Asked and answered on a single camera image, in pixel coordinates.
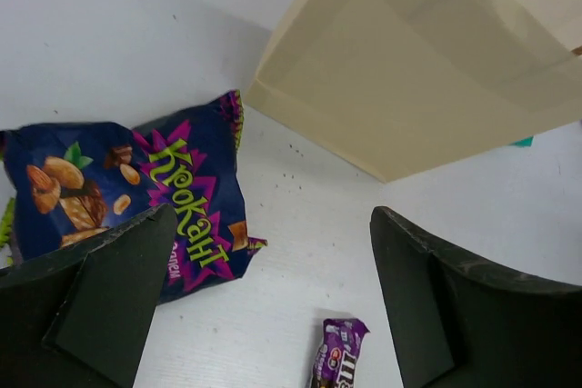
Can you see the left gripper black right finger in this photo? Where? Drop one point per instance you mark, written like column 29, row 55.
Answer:
column 458, row 319

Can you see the blue purple nut candy bag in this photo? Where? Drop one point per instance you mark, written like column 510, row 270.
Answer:
column 76, row 180

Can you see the purple M&M's candy pack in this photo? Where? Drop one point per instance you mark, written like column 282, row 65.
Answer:
column 336, row 358

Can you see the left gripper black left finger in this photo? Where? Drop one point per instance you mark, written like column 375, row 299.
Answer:
column 80, row 316

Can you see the beige paper bag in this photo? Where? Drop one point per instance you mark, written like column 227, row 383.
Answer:
column 398, row 87

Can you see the teal Fox's candy bag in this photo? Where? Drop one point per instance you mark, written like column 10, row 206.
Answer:
column 524, row 143

